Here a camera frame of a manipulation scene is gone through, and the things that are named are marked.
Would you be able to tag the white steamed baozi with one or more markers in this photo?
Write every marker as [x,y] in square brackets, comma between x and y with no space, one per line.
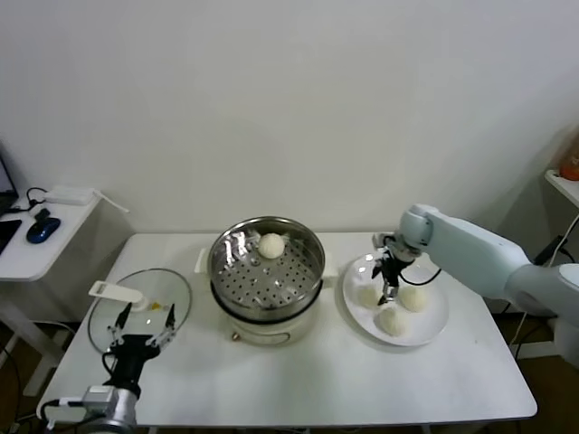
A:
[392,323]
[271,246]
[414,300]
[366,298]

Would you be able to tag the white electric cooker pot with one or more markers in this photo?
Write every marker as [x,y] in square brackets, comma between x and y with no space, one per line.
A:
[267,332]

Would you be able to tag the white side table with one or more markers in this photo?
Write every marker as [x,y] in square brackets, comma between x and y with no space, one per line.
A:
[27,257]

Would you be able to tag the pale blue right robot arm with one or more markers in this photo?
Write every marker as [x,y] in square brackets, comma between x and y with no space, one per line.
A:
[466,253]

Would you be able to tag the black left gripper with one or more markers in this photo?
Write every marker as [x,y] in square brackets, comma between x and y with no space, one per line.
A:
[131,359]

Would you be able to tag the white round plate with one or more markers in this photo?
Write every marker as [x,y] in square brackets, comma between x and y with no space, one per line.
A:
[429,325]

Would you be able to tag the orange bag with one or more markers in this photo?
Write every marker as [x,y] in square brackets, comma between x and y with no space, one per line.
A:
[571,169]

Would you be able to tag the white shelf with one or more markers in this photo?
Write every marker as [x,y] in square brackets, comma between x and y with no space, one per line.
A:
[565,185]

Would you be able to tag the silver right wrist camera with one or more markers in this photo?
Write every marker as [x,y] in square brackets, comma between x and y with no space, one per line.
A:
[381,238]

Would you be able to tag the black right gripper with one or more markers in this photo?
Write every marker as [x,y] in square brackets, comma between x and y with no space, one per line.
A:
[391,267]

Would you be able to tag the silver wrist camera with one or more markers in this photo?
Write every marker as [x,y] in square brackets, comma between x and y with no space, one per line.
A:
[381,238]
[97,397]

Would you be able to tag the small black adapter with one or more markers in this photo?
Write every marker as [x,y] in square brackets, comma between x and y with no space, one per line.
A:
[43,214]

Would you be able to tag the black laptop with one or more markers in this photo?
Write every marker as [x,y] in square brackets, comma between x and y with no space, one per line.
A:
[5,181]

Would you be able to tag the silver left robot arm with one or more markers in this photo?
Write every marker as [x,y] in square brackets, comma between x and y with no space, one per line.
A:
[123,412]

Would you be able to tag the white thin stick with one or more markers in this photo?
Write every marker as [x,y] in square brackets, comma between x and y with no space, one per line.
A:
[111,201]

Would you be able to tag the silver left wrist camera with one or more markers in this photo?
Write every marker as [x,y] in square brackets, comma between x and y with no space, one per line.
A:
[97,397]

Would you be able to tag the stainless steel steamer basket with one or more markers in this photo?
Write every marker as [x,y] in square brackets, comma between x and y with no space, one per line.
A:
[267,289]

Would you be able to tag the blue computer mouse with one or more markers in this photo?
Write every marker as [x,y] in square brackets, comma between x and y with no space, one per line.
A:
[43,230]

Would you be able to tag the black tablet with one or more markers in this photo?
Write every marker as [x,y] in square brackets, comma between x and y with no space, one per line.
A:
[9,233]

